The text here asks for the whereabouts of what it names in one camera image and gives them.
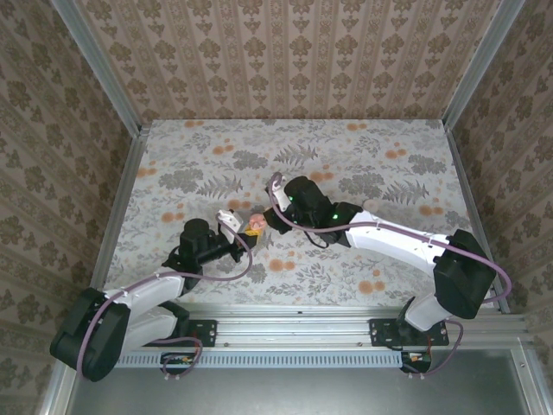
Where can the aluminium frame post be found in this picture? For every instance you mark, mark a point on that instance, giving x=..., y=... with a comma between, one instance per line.
x=101, y=69
x=480, y=65

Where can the pale round plastic case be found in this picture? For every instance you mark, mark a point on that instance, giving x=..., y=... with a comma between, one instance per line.
x=371, y=204

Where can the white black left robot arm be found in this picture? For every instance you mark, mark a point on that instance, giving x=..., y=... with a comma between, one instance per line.
x=86, y=333

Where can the grey metal sheet panel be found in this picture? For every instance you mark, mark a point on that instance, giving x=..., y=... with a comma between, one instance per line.
x=294, y=393

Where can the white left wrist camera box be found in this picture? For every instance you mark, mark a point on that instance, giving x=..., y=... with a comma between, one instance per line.
x=231, y=220

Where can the aluminium side rail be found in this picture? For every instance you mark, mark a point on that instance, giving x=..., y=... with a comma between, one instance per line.
x=466, y=186
x=125, y=186

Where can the aluminium base beam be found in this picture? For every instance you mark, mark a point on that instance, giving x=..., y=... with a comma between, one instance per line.
x=294, y=328

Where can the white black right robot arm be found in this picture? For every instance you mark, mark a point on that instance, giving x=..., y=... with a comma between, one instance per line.
x=462, y=276

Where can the small connector board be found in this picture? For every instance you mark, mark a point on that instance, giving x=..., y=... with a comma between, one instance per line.
x=177, y=359
x=417, y=358

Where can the pink round charging case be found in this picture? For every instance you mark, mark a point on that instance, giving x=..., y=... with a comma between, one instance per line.
x=258, y=221

